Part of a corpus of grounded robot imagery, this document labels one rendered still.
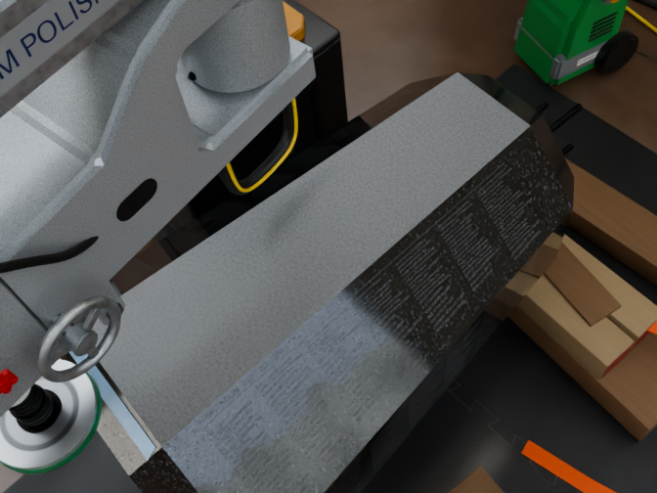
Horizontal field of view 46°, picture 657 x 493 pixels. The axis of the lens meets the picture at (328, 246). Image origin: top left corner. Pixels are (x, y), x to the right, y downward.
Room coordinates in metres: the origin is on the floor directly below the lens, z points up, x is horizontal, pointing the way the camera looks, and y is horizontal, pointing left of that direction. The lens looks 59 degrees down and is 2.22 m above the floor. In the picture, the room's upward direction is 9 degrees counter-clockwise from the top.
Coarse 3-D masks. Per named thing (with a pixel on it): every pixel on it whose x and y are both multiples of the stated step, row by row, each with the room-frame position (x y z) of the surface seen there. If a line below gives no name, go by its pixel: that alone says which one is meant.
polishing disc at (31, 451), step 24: (48, 384) 0.61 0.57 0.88; (72, 384) 0.60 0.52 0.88; (72, 408) 0.55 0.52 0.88; (96, 408) 0.55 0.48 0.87; (0, 432) 0.53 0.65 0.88; (24, 432) 0.52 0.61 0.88; (48, 432) 0.51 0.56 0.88; (72, 432) 0.51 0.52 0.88; (0, 456) 0.48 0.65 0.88; (24, 456) 0.48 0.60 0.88; (48, 456) 0.47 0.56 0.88
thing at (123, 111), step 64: (192, 0) 0.85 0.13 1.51; (128, 64) 0.78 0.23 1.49; (0, 128) 0.79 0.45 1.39; (64, 128) 0.76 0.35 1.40; (128, 128) 0.74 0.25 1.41; (192, 128) 0.82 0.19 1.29; (256, 128) 0.89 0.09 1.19; (0, 192) 0.68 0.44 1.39; (64, 192) 0.66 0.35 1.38; (128, 192) 0.71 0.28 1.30; (192, 192) 0.78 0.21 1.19; (0, 256) 0.58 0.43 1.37; (64, 256) 0.60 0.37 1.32; (128, 256) 0.67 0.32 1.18
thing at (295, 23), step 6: (288, 6) 1.65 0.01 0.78; (288, 12) 1.63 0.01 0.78; (294, 12) 1.63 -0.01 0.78; (288, 18) 1.61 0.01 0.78; (294, 18) 1.60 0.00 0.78; (300, 18) 1.60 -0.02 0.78; (288, 24) 1.58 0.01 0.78; (294, 24) 1.58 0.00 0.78; (300, 24) 1.58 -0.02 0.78; (288, 30) 1.56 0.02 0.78; (294, 30) 1.56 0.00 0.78; (300, 30) 1.56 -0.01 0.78; (294, 36) 1.55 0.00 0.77; (300, 36) 1.56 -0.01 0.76
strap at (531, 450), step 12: (528, 444) 0.59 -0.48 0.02; (528, 456) 0.55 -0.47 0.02; (540, 456) 0.55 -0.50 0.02; (552, 456) 0.54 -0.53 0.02; (552, 468) 0.51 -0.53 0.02; (564, 468) 0.51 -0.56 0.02; (576, 480) 0.47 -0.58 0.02; (588, 480) 0.46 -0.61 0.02; (588, 492) 0.43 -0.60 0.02; (600, 492) 0.43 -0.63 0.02; (612, 492) 0.42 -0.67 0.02
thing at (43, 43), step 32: (0, 0) 0.69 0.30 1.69; (32, 0) 0.70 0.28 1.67; (64, 0) 0.72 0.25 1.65; (96, 0) 0.75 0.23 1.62; (128, 0) 0.78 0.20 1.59; (0, 32) 0.67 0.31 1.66; (32, 32) 0.69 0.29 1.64; (64, 32) 0.71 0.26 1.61; (96, 32) 0.74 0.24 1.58; (0, 64) 0.65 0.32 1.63; (32, 64) 0.67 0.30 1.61; (64, 64) 0.70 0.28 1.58; (0, 96) 0.64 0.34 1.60
